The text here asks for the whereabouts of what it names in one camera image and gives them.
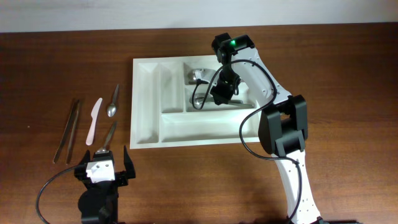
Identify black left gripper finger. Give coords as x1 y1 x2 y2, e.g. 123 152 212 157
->
124 146 136 179
78 150 91 169

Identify large steel spoon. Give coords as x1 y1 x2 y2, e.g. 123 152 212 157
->
189 93 244 108

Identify small steel teaspoon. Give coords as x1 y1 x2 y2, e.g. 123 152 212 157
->
106 84 119 117

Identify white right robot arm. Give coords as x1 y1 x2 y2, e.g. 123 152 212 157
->
207 33 323 223

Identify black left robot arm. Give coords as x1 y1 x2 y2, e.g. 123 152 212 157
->
74 147 136 224

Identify steel dessert spoon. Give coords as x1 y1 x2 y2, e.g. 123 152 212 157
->
95 121 118 154

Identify white plastic cutlery tray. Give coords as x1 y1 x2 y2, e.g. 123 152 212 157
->
130 55 260 149

